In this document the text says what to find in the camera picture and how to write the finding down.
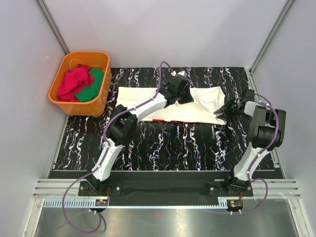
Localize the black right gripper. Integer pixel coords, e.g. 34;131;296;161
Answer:
213;98;243;122

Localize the white Coca-Cola t-shirt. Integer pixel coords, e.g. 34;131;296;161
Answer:
116;86;226;125

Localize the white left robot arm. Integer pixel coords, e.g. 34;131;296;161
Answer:
86;71;194;196

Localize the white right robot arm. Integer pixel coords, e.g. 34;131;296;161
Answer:
214;89;286;196

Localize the black marbled table mat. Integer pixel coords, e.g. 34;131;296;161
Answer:
53;68;251;171

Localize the green t-shirt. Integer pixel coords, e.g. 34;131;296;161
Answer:
75;68;104;102

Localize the right electronics board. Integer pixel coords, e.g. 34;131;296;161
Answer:
228;199;243;212

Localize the electronics board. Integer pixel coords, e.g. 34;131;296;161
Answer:
228;199;243;212
95;199;109;206

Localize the orange plastic basket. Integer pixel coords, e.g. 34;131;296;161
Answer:
48;51;112;117

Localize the red t-shirt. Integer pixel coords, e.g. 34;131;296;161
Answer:
58;64;94;102

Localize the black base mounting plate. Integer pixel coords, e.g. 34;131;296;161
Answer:
78;171;253;197

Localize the left electronics board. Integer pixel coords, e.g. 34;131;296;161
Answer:
95;199;109;206

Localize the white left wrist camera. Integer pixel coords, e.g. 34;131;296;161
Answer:
176;71;187;77

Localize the aluminium frame rail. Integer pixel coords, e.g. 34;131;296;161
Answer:
33;179;301;199

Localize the white slotted cable duct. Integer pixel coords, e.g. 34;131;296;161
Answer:
44;198;228;209

